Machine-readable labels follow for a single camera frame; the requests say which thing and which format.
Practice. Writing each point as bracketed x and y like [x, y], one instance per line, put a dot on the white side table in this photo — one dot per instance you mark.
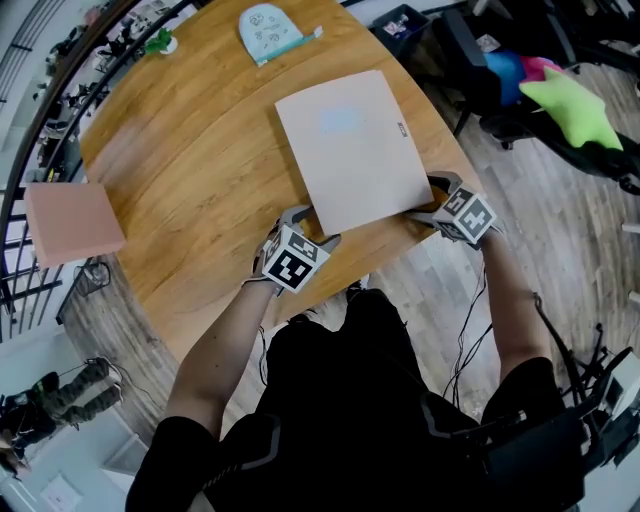
[75, 475]

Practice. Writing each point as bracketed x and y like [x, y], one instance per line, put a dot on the cream box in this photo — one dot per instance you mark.
[355, 155]

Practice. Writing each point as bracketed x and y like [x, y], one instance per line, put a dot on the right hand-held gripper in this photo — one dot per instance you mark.
[467, 215]

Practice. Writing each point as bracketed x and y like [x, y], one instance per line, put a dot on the black office chair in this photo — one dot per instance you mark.
[460, 70]

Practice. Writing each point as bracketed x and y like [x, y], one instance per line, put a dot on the black storage bin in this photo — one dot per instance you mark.
[400, 22]

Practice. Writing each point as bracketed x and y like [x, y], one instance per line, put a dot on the pink box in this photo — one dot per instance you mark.
[72, 222]

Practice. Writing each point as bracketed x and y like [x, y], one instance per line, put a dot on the person's right forearm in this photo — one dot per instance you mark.
[515, 315]

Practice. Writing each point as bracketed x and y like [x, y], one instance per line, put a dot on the black equipment pack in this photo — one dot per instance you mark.
[535, 450]

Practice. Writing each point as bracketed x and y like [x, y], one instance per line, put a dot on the blue pillow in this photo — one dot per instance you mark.
[502, 77]

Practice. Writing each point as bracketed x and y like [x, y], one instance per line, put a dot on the person's black shirt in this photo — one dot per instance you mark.
[350, 415]

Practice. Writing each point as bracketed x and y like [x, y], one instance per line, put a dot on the light blue pencil pouch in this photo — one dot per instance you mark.
[270, 32]

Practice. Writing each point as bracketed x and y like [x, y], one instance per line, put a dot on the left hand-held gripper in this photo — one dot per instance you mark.
[292, 262]

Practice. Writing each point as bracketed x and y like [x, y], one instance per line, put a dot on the small potted green plant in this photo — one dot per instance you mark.
[162, 42]

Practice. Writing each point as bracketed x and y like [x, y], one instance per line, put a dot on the green star pillow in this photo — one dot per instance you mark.
[575, 110]

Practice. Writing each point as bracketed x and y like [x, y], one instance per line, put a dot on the pink pillow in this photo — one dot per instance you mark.
[537, 67]

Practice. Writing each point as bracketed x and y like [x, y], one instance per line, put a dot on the person's white shoe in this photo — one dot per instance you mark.
[361, 287]

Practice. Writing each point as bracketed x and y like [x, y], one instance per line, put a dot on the person's left forearm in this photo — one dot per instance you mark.
[220, 360]

